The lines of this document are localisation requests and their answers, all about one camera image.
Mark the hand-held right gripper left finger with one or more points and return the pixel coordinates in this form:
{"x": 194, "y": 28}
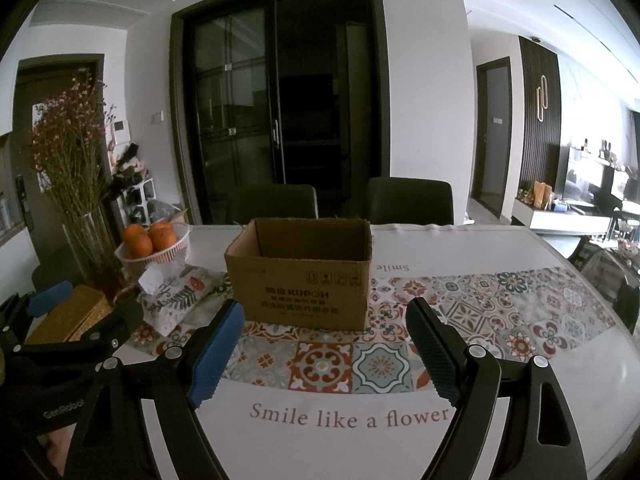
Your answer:
{"x": 215, "y": 357}

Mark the white wall switch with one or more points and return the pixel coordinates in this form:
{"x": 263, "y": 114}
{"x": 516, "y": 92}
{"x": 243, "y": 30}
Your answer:
{"x": 157, "y": 117}

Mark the television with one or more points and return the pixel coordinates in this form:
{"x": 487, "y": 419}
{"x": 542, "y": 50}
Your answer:
{"x": 580, "y": 187}

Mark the white fruit bowl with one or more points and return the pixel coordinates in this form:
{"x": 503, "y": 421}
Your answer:
{"x": 150, "y": 262}

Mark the dark slatted wall panel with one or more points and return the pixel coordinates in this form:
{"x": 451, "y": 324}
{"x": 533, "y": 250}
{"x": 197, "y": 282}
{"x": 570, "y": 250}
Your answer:
{"x": 540, "y": 160}

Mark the wooden ornament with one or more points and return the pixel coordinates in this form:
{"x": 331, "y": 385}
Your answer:
{"x": 542, "y": 194}

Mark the white cube shelf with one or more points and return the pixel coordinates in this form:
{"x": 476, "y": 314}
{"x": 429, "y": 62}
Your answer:
{"x": 142, "y": 195}

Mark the brown entrance door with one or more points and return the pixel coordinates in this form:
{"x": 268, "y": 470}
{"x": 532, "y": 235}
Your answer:
{"x": 30, "y": 80}

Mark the white low sideboard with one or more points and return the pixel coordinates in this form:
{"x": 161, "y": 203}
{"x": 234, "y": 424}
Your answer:
{"x": 550, "y": 220}

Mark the floral cloth tissue pouch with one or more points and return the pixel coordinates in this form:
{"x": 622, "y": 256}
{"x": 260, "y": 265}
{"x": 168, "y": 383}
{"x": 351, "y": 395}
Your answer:
{"x": 182, "y": 295}

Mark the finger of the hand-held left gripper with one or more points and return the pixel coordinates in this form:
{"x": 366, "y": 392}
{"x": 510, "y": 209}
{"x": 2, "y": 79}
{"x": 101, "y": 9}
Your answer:
{"x": 50, "y": 296}
{"x": 120, "y": 322}

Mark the dark dining chair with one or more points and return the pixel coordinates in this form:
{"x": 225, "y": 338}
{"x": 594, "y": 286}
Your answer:
{"x": 275, "y": 205}
{"x": 410, "y": 200}
{"x": 60, "y": 264}
{"x": 629, "y": 305}

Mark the brown cardboard box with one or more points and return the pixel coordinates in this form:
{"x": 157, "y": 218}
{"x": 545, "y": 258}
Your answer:
{"x": 300, "y": 295}

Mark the glass vase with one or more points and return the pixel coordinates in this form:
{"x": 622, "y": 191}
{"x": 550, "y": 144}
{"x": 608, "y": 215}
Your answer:
{"x": 92, "y": 247}

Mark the dark sliding glass door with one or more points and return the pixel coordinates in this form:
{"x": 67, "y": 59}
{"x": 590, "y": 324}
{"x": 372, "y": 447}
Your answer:
{"x": 235, "y": 110}

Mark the plaid blanket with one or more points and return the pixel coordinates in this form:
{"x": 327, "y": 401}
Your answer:
{"x": 600, "y": 270}

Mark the yellow woven basket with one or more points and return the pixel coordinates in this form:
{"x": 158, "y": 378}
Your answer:
{"x": 75, "y": 312}

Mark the dried flower bunch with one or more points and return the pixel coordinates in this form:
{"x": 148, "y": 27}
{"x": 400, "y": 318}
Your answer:
{"x": 70, "y": 150}

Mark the grey interior door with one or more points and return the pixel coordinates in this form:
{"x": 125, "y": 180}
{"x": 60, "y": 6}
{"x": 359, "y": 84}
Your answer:
{"x": 497, "y": 145}

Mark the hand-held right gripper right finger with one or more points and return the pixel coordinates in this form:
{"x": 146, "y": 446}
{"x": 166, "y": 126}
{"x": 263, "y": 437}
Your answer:
{"x": 432, "y": 357}

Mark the orange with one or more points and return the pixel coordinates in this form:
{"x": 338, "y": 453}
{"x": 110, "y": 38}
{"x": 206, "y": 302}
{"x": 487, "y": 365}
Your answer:
{"x": 139, "y": 242}
{"x": 165, "y": 236}

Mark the gold wall ornament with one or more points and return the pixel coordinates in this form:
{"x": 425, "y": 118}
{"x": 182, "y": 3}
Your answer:
{"x": 542, "y": 97}

